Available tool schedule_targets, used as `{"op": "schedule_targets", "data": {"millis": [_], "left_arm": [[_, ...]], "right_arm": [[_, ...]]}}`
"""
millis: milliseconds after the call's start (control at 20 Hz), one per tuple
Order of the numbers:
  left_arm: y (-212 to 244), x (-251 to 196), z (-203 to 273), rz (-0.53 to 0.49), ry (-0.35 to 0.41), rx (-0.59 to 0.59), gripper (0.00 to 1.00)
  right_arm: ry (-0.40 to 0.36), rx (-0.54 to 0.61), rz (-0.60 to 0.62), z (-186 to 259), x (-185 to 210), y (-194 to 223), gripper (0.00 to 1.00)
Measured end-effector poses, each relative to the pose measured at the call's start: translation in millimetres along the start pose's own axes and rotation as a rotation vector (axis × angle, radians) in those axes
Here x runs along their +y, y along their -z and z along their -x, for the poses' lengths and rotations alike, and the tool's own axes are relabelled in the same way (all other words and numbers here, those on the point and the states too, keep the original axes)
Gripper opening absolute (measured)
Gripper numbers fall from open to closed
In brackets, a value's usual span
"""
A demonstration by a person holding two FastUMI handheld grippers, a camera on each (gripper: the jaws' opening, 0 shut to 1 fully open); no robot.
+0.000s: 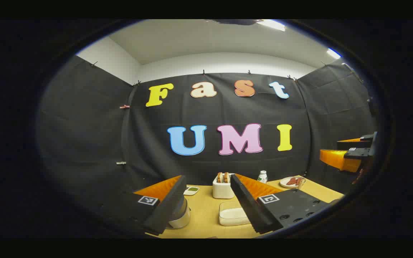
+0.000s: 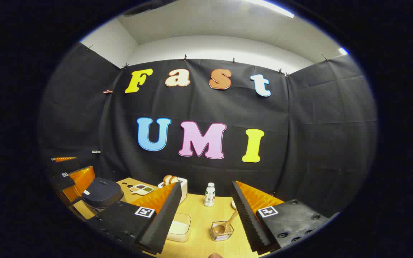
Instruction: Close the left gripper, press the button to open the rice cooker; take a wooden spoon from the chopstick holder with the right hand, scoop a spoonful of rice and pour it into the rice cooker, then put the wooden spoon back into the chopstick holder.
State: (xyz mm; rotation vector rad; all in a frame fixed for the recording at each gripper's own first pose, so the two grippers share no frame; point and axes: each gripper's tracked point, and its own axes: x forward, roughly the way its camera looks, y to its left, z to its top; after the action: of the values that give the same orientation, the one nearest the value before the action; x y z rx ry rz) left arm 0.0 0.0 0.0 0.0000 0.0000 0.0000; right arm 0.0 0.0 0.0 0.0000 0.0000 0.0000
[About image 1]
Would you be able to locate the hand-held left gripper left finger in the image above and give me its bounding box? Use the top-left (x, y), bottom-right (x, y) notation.
top-left (99, 175), bottom-right (187, 237)

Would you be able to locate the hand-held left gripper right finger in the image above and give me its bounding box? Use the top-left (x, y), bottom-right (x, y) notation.
top-left (231, 174), bottom-right (340, 236)

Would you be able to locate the silver black rice cooker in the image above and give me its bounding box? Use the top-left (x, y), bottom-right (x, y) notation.
top-left (166, 197), bottom-right (191, 229)

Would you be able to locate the white rice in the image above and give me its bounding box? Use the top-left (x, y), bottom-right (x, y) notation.
top-left (221, 209), bottom-right (250, 225)

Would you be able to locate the clear plastic rice box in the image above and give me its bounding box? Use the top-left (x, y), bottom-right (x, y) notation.
top-left (218, 201), bottom-right (252, 226)

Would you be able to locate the white toaster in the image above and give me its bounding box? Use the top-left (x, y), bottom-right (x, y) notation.
top-left (213, 173), bottom-right (236, 199)

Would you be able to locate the white round plate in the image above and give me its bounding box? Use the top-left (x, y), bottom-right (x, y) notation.
top-left (280, 177), bottom-right (306, 189)

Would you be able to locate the black backdrop cloth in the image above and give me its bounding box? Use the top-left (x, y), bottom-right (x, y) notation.
top-left (36, 54), bottom-right (379, 230)

